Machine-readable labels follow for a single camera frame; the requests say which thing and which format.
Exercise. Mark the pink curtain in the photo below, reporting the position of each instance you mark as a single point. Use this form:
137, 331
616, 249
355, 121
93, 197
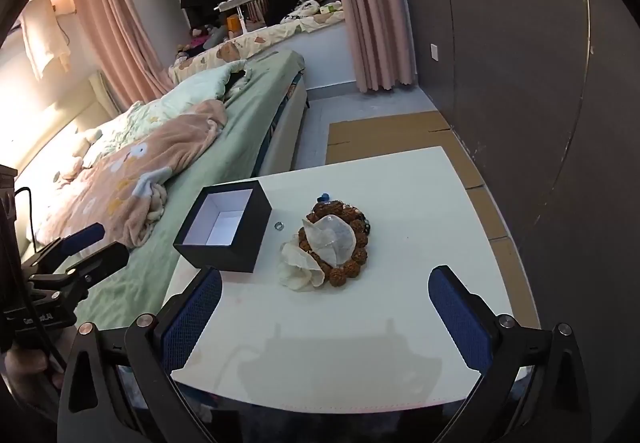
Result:
120, 33
370, 13

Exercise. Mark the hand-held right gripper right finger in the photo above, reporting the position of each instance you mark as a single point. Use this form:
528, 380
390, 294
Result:
460, 318

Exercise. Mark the black jewelry box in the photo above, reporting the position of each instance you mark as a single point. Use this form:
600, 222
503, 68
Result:
220, 258

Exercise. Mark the orange box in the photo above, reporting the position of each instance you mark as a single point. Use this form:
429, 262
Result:
232, 25

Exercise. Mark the black and white plush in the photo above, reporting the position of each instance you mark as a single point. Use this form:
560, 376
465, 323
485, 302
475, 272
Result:
305, 10

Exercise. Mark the white lamp stand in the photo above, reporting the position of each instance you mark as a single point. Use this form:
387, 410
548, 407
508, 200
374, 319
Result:
240, 3

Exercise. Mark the translucent white pouch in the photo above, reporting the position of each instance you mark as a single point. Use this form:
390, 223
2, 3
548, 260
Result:
332, 238

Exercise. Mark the person's left hand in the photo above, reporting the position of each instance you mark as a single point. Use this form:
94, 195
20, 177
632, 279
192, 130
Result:
25, 368

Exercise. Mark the cream fabric pouch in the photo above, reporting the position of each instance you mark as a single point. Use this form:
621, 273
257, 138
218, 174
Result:
297, 268

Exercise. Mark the peach floral blanket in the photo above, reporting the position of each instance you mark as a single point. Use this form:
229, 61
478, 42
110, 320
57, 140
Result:
110, 183

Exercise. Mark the white plush toy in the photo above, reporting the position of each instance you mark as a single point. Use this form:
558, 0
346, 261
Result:
82, 145

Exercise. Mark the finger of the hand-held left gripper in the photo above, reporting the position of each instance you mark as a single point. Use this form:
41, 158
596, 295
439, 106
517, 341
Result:
82, 235
107, 259

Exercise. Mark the beige padded headboard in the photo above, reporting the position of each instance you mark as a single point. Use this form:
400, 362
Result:
45, 123

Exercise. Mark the flat cardboard sheet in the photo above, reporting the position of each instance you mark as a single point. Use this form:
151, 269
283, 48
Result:
380, 135

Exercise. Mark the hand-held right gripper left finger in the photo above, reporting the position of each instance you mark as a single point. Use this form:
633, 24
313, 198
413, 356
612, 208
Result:
192, 318

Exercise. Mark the pale green pillow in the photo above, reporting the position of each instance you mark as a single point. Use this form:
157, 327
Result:
200, 83

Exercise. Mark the bed with green sheet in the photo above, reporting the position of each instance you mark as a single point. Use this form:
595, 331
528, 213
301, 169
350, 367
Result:
200, 173

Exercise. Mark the heap of plush toys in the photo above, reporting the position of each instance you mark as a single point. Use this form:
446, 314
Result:
200, 38

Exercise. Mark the printed bench cushion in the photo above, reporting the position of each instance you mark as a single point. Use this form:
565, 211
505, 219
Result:
260, 40

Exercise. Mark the white hanging towel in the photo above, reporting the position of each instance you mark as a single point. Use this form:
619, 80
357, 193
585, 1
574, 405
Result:
42, 38

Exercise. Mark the white wall switch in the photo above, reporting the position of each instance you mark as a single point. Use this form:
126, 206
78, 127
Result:
435, 52

